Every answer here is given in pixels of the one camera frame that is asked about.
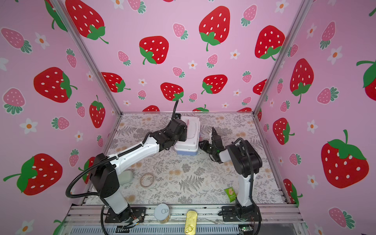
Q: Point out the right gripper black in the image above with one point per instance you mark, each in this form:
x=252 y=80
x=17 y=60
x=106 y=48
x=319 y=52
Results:
x=203 y=145

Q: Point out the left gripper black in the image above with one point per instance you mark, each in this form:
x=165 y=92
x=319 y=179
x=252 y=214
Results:
x=183 y=134

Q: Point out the white pink blue tool box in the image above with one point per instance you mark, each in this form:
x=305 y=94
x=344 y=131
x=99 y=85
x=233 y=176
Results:
x=190 y=146

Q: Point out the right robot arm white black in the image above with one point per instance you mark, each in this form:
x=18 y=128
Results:
x=246 y=162

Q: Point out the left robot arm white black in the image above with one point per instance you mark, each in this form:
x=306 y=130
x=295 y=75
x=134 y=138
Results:
x=106 y=169

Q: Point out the clear tape roll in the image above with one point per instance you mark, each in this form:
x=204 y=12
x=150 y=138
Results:
x=147 y=180

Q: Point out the green snack packet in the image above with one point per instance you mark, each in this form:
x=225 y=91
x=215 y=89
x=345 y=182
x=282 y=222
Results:
x=230 y=192

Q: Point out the round silver tin can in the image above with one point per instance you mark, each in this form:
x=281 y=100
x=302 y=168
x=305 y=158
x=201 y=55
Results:
x=162 y=213

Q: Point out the gold oval tin can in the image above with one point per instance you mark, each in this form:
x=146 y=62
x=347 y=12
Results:
x=191 y=223

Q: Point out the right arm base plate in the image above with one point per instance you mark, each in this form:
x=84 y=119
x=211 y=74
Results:
x=238 y=213

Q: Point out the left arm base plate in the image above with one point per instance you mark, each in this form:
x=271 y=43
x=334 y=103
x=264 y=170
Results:
x=129 y=215

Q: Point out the aluminium front rail frame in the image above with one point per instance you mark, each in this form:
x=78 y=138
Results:
x=277 y=219

